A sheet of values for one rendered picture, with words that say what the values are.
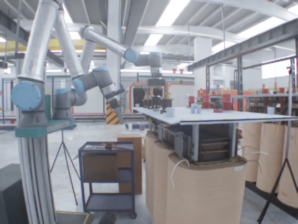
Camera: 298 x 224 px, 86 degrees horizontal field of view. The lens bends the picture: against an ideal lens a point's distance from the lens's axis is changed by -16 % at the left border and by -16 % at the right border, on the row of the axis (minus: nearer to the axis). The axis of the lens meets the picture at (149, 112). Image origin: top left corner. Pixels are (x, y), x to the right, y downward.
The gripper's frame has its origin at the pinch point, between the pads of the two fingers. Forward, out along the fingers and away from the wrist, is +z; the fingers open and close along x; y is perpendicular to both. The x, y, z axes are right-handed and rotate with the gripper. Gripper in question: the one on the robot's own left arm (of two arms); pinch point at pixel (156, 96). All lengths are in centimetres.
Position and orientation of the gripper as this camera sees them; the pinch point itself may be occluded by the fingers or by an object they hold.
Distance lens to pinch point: 141.1
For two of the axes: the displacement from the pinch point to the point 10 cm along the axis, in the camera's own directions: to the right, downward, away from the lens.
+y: -1.9, -0.6, 9.8
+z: 0.0, 10.0, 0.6
